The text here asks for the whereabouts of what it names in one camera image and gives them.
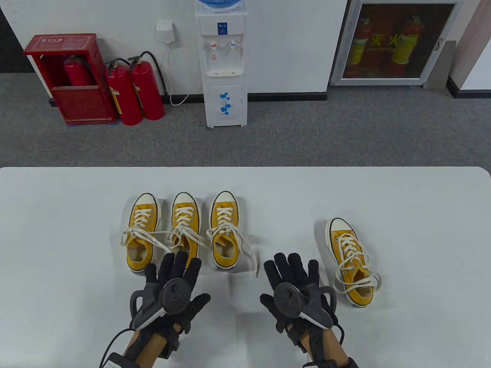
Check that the person's right hand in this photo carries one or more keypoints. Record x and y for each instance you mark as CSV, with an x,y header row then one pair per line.
x,y
295,272

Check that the person's left hand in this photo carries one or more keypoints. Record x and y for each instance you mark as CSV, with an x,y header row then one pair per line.
x,y
172,268

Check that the yellow shoe with white laces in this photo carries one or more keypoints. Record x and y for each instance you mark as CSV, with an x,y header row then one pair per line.
x,y
224,211
186,212
142,214
337,238

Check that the person's right forearm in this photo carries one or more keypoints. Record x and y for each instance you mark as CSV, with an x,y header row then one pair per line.
x,y
326,350

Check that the person's left forearm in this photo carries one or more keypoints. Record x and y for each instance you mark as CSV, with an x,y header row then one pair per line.
x,y
147,350

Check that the gray tracking controller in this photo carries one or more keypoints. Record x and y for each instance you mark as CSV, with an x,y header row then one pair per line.
x,y
287,299
174,297

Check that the black labelled wrist box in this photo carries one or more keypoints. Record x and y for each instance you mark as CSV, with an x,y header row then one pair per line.
x,y
322,365
115,361

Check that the red fire extinguisher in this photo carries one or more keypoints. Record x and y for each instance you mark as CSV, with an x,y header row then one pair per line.
x,y
76,74
147,92
126,99

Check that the red extinguisher floor cabinet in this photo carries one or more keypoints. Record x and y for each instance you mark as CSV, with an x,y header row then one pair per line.
x,y
80,105

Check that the white water dispenser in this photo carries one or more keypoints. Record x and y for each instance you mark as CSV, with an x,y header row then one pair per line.
x,y
224,69

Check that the red extinguisher behind glass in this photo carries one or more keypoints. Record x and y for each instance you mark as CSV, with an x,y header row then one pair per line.
x,y
406,46
360,46

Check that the gray metal panel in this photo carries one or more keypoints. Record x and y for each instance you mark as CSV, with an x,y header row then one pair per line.
x,y
441,69

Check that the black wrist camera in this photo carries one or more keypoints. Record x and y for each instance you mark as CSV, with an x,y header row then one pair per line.
x,y
296,339
170,347

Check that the white wall box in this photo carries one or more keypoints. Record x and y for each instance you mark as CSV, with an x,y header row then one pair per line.
x,y
165,32

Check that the glass door wall cabinet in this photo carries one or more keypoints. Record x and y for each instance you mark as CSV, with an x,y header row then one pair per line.
x,y
399,42

